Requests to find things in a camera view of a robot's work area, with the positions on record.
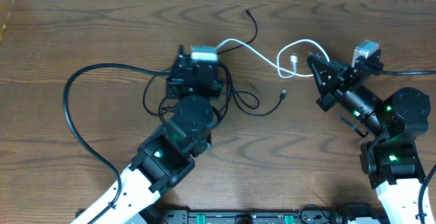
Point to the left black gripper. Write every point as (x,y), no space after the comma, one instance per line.
(172,82)

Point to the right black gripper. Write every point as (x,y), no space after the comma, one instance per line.
(327,84)

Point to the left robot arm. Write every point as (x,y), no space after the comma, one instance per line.
(168,154)

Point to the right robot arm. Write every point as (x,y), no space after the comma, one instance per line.
(391,159)

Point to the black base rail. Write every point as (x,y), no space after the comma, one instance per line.
(308,215)

